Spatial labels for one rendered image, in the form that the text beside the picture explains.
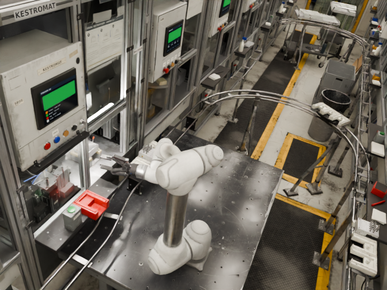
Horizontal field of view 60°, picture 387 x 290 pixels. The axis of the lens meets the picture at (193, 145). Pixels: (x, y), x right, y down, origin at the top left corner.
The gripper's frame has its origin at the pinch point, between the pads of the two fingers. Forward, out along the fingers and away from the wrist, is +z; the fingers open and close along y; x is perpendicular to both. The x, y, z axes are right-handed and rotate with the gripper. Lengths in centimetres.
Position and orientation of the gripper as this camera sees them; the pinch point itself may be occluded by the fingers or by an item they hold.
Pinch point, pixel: (105, 162)
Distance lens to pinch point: 211.0
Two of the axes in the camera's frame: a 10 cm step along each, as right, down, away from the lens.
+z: -9.7, -2.4, 0.3
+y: 1.7, -7.6, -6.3
